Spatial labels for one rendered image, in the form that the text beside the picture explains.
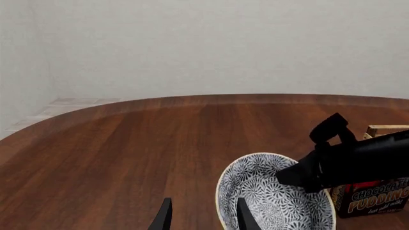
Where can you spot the black white patterned bowl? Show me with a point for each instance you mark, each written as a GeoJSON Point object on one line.
{"type": "Point", "coordinates": [271, 206]}

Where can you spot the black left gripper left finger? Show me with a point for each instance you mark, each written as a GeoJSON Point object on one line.
{"type": "Point", "coordinates": [164, 216]}

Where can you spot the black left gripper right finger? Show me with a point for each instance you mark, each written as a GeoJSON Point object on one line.
{"type": "Point", "coordinates": [245, 218]}

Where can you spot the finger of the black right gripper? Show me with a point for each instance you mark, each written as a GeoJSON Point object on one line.
{"type": "Point", "coordinates": [300, 176]}

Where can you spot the wooden slat tray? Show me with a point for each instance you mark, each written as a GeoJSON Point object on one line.
{"type": "Point", "coordinates": [381, 129]}

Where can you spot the chocolate pudding box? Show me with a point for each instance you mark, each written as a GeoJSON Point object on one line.
{"type": "Point", "coordinates": [374, 202]}

